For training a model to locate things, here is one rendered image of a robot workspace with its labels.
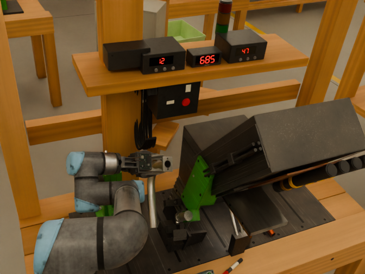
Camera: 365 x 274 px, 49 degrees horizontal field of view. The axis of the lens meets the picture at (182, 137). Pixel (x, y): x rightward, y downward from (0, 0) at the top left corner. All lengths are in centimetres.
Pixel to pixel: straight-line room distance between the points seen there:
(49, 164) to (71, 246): 255
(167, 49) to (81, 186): 55
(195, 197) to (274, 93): 76
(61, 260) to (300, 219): 123
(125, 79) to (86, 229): 64
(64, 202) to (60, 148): 173
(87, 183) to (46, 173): 207
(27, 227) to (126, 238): 94
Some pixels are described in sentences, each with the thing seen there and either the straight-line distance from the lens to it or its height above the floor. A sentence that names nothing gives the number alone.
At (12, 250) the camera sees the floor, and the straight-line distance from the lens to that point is 288.
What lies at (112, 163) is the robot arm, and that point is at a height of 135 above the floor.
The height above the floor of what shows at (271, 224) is 113.
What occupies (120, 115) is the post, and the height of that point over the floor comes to 132.
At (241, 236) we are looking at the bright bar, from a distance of 159.
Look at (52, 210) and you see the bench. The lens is 184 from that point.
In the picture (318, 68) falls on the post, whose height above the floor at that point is 139.
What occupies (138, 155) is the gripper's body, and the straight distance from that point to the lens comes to 134.
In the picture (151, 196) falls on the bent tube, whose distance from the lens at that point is 155.
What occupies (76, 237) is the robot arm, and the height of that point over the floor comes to 152.
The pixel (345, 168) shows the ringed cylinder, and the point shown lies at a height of 148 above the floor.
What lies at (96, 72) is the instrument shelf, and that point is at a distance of 142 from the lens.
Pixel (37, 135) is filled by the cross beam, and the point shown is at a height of 123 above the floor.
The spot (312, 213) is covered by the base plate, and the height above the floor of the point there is 90.
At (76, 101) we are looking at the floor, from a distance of 416.
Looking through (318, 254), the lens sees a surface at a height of 90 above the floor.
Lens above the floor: 221
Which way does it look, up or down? 37 degrees down
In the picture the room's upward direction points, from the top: 6 degrees clockwise
